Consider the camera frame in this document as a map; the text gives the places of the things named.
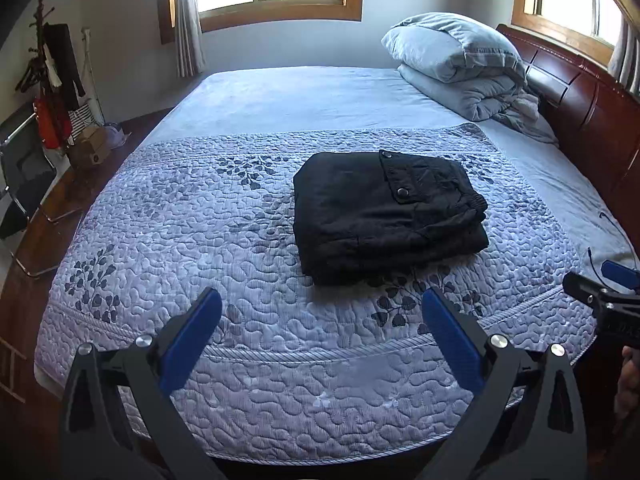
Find patterned quilted bedspread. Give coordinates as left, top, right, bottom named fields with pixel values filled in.
left=34, top=122, right=601, bottom=463

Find grey curtain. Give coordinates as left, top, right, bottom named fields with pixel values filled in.
left=606, top=17, right=640, bottom=97
left=169, top=0, right=207, bottom=79

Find clear plastic bag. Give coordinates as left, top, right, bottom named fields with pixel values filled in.
left=105, top=122, right=133, bottom=150

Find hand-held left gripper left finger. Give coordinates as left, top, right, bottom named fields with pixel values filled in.
left=59, top=287, right=228, bottom=480

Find black metal frame chair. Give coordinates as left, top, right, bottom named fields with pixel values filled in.
left=0, top=102, right=86, bottom=278

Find person's right hand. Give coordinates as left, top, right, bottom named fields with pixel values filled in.
left=617, top=345, right=640, bottom=418

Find folded grey duvet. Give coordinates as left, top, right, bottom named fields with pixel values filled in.
left=381, top=12, right=560, bottom=148

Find black hanging clothing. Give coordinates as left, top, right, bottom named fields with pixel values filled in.
left=44, top=22, right=87, bottom=111

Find cardboard box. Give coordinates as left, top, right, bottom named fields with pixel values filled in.
left=67, top=125, right=111, bottom=168

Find light blue bed sheet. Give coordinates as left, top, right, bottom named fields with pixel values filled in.
left=150, top=65, right=638, bottom=261

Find black pants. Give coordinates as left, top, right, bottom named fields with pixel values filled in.
left=292, top=149, right=490, bottom=287

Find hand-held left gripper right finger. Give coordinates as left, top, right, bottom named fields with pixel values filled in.
left=421, top=287, right=587, bottom=480

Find thin black cable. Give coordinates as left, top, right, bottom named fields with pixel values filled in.
left=587, top=211, right=632, bottom=273

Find wooden coat rack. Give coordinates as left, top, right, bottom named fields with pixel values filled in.
left=14, top=0, right=57, bottom=111

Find red hanging clothing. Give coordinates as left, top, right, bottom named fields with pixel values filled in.
left=32, top=87, right=76, bottom=151

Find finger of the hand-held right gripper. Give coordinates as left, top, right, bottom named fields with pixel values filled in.
left=601, top=260, right=640, bottom=292
left=562, top=271, right=608, bottom=308

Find dark wooden headboard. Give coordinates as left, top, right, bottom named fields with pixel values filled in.
left=495, top=22, right=640, bottom=241

